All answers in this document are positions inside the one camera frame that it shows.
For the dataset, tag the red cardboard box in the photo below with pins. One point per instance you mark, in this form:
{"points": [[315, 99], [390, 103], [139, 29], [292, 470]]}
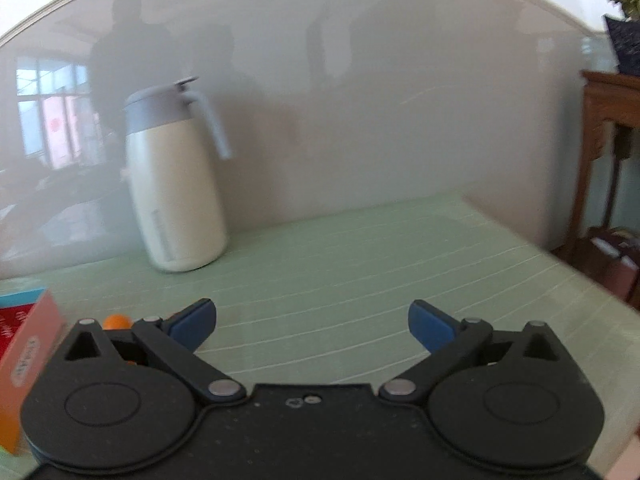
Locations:
{"points": [[30, 360]]}

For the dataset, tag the small orange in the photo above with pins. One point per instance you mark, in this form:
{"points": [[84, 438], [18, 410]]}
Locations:
{"points": [[116, 321]]}

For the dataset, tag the cream thermos jug grey lid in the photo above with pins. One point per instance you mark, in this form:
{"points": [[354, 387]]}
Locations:
{"points": [[175, 195]]}

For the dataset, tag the blue patterned plant pot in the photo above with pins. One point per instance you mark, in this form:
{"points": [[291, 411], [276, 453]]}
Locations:
{"points": [[625, 45]]}

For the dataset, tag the wooden side table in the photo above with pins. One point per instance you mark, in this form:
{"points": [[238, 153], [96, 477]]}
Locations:
{"points": [[595, 110]]}

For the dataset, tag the grey glass wall panel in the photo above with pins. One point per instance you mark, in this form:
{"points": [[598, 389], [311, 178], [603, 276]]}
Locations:
{"points": [[400, 110]]}

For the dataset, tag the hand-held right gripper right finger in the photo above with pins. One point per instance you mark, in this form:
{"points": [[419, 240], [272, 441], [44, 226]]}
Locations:
{"points": [[431, 325]]}

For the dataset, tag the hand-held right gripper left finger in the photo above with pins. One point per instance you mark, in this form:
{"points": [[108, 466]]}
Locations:
{"points": [[192, 322]]}

